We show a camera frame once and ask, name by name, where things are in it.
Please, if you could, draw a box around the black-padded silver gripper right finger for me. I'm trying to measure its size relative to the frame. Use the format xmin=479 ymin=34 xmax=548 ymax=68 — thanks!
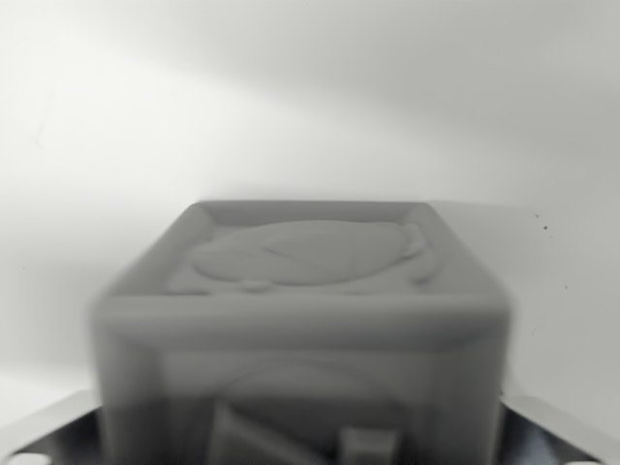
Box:
xmin=498 ymin=394 xmax=620 ymax=465

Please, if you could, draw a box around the grey embossed cube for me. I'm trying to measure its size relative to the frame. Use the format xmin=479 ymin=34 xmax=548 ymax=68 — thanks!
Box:
xmin=85 ymin=199 xmax=515 ymax=465

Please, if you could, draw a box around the black-padded silver gripper left finger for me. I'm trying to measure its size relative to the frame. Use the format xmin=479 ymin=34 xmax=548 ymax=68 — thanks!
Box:
xmin=0 ymin=388 xmax=109 ymax=465

